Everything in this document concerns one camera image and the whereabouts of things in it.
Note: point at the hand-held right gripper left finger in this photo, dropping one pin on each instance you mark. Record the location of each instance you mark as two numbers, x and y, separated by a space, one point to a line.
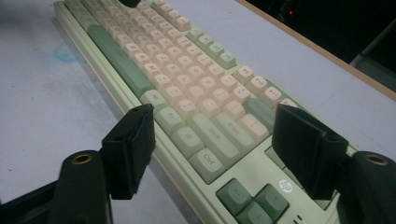
130 149

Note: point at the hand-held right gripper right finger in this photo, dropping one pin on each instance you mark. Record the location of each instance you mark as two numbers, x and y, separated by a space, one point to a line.
308 149

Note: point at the cream and green keyboard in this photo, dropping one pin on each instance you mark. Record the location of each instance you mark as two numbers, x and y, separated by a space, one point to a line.
202 93

